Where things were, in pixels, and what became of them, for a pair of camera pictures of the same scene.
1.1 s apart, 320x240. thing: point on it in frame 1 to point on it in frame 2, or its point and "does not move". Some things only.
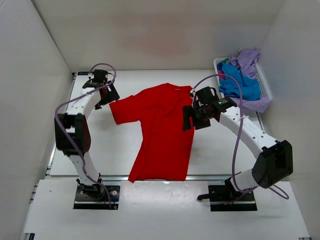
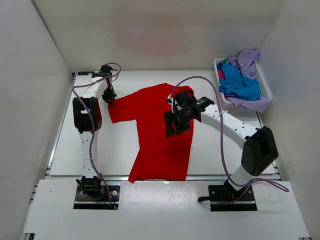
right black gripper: [187, 112] to [169, 117]
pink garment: [220, 72] does not move
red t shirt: [166, 148] does not move
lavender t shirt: [246, 60] does not move
